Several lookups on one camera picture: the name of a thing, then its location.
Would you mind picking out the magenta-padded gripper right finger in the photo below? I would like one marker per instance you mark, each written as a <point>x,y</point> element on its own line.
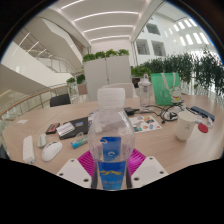
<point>148,170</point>

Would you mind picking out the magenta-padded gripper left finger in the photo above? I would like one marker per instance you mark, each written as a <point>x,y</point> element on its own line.
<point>75,171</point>

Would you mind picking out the clear blue-labelled water bottle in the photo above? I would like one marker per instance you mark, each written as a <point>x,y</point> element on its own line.
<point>111,133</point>

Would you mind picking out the teal tube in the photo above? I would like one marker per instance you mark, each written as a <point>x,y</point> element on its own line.
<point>79,142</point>

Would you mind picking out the white computer mouse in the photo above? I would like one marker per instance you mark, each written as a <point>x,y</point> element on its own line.
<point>51,151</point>

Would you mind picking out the white ribbed block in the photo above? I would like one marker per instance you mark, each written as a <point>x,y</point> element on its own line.
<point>65,129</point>

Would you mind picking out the black notebook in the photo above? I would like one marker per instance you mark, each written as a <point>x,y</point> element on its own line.
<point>81,128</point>

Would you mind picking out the small white oval device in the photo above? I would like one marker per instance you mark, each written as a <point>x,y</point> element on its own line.
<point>42,140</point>

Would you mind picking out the colourful sticker sheet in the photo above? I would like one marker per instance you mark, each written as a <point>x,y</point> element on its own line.
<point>145,124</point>

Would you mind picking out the small red-black device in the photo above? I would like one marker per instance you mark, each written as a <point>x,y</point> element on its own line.
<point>52,128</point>

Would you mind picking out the white power strip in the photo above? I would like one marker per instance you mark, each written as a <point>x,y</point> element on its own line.
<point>28,149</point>

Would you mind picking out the white paper cup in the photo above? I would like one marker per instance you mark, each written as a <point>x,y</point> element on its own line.
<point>185,126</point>

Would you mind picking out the black power adapter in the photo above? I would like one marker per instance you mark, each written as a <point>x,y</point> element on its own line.
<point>130,110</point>

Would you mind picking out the flat round red coaster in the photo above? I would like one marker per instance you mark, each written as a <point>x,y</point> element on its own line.
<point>203,128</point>

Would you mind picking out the white paper slip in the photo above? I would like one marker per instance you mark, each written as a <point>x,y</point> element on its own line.
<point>22,121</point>

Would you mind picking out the black chair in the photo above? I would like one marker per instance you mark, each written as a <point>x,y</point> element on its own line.
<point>60,100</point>

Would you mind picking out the clear shaker bottle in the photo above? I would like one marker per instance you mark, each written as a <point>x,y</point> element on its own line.
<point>145,93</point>

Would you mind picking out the white tissue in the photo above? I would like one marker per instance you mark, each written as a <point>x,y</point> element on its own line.
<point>210,122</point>

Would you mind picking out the wooden-topped glass railing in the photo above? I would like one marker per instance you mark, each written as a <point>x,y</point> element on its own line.
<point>30,100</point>

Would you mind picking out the potted green plants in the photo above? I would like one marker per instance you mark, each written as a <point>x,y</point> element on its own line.
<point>75,83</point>

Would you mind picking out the brown planter with plants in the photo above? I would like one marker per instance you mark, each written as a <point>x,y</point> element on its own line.
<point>140,72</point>

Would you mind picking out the white cabinet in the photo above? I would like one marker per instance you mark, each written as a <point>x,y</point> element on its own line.
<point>106,75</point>

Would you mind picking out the tall green plant hedge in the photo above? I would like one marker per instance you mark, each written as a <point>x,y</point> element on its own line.
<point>186,68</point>

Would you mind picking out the low green shrub row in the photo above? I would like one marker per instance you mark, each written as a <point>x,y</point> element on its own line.
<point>105,54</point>

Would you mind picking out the ceiling light strips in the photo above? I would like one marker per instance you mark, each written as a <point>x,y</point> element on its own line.
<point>106,14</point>

